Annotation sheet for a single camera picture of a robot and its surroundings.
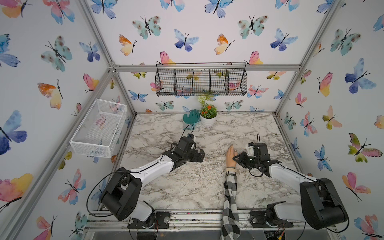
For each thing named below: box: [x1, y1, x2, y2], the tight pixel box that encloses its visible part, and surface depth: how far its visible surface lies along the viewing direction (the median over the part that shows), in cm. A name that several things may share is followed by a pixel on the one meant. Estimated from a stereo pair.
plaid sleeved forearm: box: [220, 171, 241, 240], surface depth 75 cm
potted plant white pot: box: [197, 95, 218, 127], surface depth 106 cm
